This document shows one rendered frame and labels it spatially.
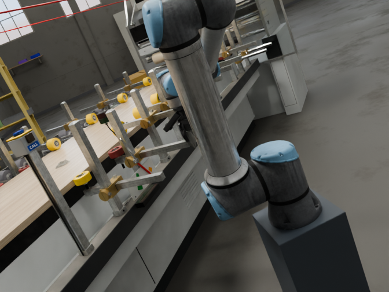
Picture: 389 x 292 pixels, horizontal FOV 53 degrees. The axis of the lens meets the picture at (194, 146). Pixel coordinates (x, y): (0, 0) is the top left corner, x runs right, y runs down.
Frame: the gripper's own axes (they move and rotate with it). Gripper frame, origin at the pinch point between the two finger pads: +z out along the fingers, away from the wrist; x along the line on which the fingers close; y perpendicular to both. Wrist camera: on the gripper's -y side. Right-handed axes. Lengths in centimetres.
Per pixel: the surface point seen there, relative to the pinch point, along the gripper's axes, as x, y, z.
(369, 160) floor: 114, 61, 83
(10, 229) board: -64, -52, -8
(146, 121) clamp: 16.5, -29.4, -13.0
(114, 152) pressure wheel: -3.4, -40.4, -7.8
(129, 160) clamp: -8.5, -30.3, -3.6
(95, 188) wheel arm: -26.5, -40.2, -0.7
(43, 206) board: -47, -50, -7
